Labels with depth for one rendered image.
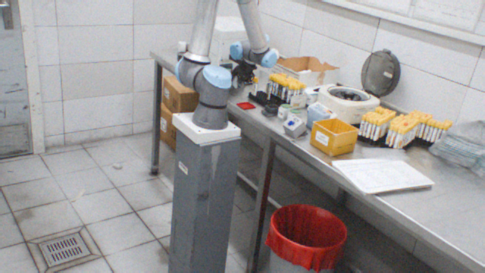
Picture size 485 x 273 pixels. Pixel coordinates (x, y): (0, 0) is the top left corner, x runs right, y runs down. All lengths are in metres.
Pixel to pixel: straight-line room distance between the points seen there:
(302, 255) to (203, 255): 0.44
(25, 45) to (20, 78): 0.22
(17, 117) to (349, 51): 2.19
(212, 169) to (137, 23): 1.92
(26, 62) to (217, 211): 1.82
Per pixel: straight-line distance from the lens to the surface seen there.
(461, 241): 1.67
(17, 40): 3.40
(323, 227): 2.42
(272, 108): 2.22
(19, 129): 3.60
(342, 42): 2.68
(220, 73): 1.90
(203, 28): 1.96
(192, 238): 2.13
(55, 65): 3.56
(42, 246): 2.82
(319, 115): 2.09
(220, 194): 2.07
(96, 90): 3.71
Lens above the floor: 1.72
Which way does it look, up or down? 25 degrees down
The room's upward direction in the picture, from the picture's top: 7 degrees clockwise
